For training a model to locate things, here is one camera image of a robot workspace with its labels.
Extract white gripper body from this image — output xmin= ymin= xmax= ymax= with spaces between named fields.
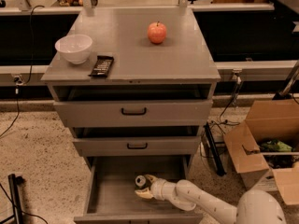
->
xmin=150 ymin=178 xmax=178 ymax=202

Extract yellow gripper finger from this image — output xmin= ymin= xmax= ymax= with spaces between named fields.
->
xmin=145 ymin=175 xmax=158 ymax=184
xmin=135 ymin=189 xmax=153 ymax=200

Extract green soda can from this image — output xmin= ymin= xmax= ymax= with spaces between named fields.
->
xmin=135 ymin=175 xmax=147 ymax=189

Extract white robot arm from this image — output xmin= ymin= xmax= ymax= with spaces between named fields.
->
xmin=135 ymin=175 xmax=287 ymax=224

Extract bottom grey drawer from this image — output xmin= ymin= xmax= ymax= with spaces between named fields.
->
xmin=74 ymin=156 xmax=203 ymax=224

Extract grey drawer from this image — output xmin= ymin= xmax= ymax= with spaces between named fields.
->
xmin=73 ymin=136 xmax=200 ymax=157
xmin=74 ymin=156 xmax=203 ymax=224
xmin=54 ymin=84 xmax=212 ymax=128

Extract middle grey drawer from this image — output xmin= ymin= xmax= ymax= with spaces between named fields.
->
xmin=73 ymin=136 xmax=200 ymax=157

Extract grey drawer cabinet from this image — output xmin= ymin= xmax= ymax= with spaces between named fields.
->
xmin=41 ymin=7 xmax=221 ymax=161

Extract top grey drawer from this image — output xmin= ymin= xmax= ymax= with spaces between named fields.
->
xmin=54 ymin=84 xmax=212 ymax=128

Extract black bar beside cabinet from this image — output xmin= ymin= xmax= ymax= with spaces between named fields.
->
xmin=205 ymin=123 xmax=226 ymax=176

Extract cardboard box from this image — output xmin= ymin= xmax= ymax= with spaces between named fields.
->
xmin=224 ymin=100 xmax=299 ymax=205

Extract green bag in box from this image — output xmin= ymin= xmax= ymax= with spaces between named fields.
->
xmin=260 ymin=139 xmax=292 ymax=152

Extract black snack bar wrapper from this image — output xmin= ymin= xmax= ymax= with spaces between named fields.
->
xmin=90 ymin=55 xmax=114 ymax=77

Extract black stand on floor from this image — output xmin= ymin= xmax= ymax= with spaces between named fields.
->
xmin=0 ymin=174 xmax=24 ymax=224

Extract red apple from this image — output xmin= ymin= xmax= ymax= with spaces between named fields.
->
xmin=147 ymin=21 xmax=167 ymax=44

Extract white bowl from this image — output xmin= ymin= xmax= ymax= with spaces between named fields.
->
xmin=55 ymin=35 xmax=93 ymax=64

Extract cables behind cabinet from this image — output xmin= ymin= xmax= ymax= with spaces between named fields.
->
xmin=199 ymin=75 xmax=244 ymax=161

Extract black cable on left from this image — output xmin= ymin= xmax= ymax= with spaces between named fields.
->
xmin=0 ymin=5 xmax=47 ymax=139

